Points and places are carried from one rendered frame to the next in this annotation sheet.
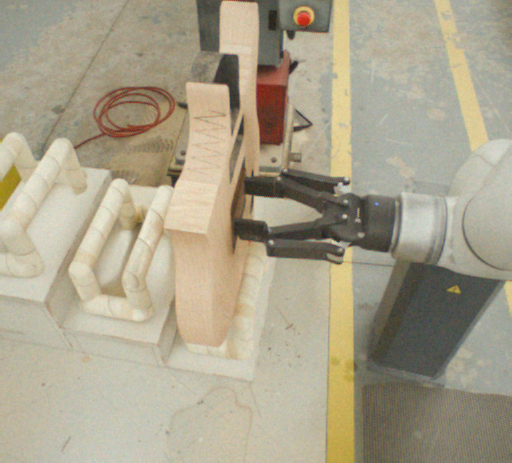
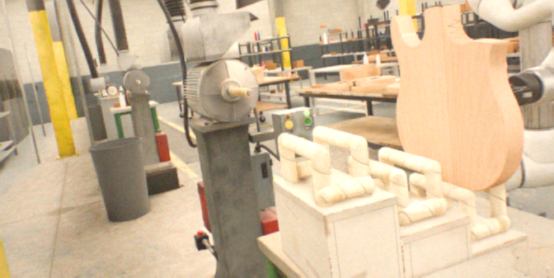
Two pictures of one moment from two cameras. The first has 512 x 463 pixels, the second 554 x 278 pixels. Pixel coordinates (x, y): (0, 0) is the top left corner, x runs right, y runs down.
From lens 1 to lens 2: 0.95 m
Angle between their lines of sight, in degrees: 47
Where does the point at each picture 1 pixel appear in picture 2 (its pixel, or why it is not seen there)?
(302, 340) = (517, 218)
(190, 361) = (481, 245)
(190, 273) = (500, 87)
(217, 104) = (457, 15)
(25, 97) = not seen: outside the picture
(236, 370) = (511, 236)
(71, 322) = (404, 233)
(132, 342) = (453, 224)
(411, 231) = (543, 74)
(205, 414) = (529, 259)
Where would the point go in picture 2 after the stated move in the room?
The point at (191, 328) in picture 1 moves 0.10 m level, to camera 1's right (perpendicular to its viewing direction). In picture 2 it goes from (514, 130) to (544, 120)
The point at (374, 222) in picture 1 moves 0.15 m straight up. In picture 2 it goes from (526, 77) to (523, 11)
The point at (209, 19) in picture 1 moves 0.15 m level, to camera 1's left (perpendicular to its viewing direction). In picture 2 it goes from (222, 181) to (190, 190)
